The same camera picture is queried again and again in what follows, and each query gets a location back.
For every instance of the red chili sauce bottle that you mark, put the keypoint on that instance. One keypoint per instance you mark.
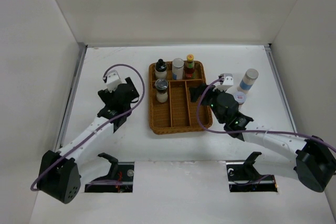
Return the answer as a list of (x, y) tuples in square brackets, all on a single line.
[(189, 69)]

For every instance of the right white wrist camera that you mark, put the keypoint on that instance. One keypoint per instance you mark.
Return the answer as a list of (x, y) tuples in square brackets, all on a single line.
[(226, 81)]

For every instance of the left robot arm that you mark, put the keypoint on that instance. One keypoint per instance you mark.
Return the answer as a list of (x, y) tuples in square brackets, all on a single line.
[(59, 175)]

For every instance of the aluminium table rail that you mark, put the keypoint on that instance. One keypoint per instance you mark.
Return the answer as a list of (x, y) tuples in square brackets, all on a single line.
[(71, 97), (281, 90)]

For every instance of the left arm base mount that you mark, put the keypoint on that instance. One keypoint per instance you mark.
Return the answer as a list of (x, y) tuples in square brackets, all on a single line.
[(119, 178)]

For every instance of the black top glass grinder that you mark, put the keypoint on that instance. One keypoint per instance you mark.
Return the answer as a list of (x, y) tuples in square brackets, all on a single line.
[(161, 86)]

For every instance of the left aluminium table rail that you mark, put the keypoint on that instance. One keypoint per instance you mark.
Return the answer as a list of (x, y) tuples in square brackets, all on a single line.
[(71, 97)]

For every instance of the right aluminium table rail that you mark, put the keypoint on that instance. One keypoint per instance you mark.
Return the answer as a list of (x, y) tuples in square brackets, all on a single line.
[(281, 90)]

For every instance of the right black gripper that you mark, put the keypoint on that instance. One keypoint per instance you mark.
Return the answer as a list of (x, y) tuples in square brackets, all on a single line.
[(196, 91)]

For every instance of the blue label bead jar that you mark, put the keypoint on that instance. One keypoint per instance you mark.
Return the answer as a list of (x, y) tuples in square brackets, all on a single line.
[(177, 69), (248, 80)]

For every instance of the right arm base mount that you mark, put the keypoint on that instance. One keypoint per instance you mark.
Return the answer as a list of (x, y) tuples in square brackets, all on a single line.
[(244, 178)]

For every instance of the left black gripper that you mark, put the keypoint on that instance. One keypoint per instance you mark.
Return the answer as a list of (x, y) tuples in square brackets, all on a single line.
[(107, 96)]

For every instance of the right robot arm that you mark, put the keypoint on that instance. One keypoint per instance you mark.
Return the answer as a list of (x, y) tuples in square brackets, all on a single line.
[(312, 160)]

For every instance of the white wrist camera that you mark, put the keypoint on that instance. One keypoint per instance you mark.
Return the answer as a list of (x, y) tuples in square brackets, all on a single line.
[(112, 80), (226, 81)]

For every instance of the silver lid dark spice jar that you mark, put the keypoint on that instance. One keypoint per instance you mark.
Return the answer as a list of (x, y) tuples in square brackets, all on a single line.
[(240, 98)]

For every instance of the black cap salt shaker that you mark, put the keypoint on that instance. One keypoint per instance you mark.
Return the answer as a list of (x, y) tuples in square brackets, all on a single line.
[(160, 69)]

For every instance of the brown wicker divided tray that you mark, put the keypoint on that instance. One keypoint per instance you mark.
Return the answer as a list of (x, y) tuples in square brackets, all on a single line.
[(178, 113)]

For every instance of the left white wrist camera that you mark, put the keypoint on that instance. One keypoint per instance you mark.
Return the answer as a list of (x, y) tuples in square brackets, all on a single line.
[(112, 80)]

